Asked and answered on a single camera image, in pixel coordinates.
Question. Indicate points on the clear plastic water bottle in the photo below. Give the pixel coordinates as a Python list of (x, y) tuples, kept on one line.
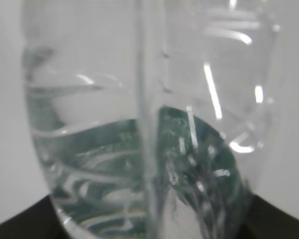
[(148, 117)]

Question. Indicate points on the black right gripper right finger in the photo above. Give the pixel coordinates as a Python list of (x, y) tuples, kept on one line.
[(265, 221)]

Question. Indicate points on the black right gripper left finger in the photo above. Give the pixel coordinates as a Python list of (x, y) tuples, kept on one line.
[(37, 222)]

